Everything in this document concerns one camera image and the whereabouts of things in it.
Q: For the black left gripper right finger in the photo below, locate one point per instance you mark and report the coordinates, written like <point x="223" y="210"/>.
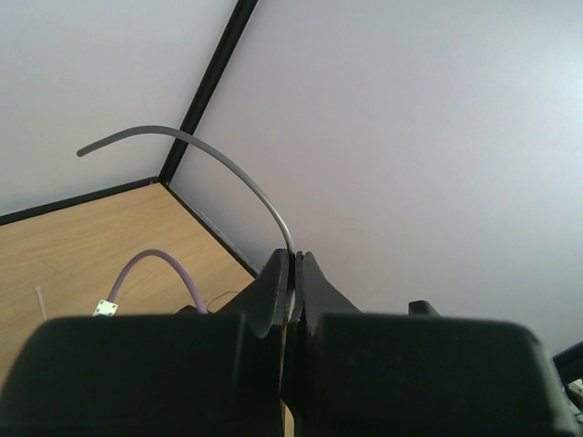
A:
<point x="353" y="373"/>

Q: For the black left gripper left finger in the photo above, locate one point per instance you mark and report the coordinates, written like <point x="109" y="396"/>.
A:
<point x="182" y="374"/>

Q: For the white zip tie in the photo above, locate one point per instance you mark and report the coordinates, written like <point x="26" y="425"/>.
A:
<point x="41" y="302"/>

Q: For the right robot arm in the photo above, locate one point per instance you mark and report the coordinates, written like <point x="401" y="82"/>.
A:
<point x="568" y="362"/>

